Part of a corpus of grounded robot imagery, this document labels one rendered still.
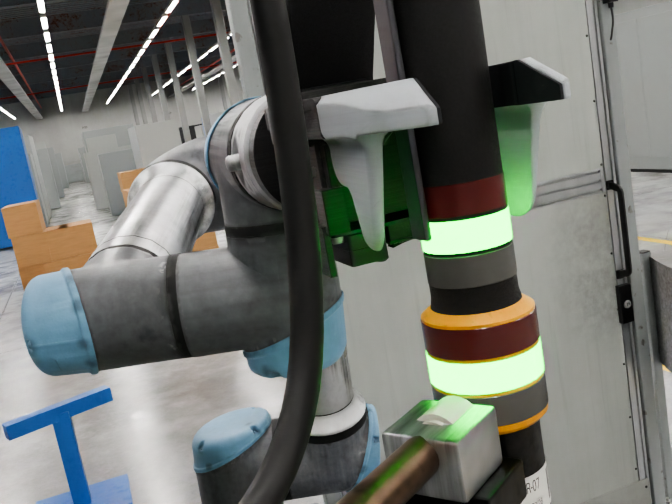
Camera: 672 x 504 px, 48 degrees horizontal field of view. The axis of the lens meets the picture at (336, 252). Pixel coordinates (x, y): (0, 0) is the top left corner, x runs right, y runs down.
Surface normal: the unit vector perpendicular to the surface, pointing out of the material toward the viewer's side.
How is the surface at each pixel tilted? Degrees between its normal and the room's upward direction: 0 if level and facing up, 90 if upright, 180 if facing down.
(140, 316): 83
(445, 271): 90
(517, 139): 94
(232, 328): 112
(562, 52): 90
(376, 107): 45
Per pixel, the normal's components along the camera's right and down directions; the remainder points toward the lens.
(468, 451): 0.80, -0.04
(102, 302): -0.01, -0.29
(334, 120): -0.83, 0.25
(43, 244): 0.33, 0.11
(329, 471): 0.02, 0.39
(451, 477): -0.58, 0.25
